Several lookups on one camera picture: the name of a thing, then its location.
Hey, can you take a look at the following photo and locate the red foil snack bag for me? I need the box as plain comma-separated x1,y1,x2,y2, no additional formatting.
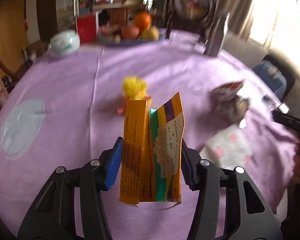
210,81,250,125

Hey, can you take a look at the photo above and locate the orange yellow carton box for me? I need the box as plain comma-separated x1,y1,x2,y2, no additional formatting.
119,93,185,205

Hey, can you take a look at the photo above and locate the yellow pompom toy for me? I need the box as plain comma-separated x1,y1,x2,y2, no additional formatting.
117,76,152,114

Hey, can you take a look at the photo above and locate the blue jacket on chair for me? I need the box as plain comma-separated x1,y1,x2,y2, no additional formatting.
252,60,287,100

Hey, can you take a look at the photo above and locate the purple tablecloth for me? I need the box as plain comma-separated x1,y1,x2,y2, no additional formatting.
0,31,296,233

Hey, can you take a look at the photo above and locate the silver metal bottle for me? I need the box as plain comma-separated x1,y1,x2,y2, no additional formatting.
204,12,230,57

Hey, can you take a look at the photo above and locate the round embroidered screen ornament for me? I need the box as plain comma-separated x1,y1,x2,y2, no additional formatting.
165,0,218,43

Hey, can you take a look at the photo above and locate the white ceramic lidded jar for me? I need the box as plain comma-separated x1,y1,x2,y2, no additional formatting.
47,30,81,58

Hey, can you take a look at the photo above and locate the yellow pear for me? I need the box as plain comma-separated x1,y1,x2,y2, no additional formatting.
140,26,160,41

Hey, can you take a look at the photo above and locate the blue fruit plate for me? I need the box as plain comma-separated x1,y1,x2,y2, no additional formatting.
98,27,166,46

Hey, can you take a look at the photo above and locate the orange fruit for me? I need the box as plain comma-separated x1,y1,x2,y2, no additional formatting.
133,11,152,32

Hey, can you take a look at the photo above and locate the red white box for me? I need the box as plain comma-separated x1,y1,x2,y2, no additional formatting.
76,14,97,44

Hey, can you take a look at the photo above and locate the red apple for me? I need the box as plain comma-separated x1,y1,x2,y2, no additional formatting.
121,25,140,40

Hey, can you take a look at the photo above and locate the key ring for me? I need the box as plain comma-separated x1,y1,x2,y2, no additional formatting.
262,94,282,111

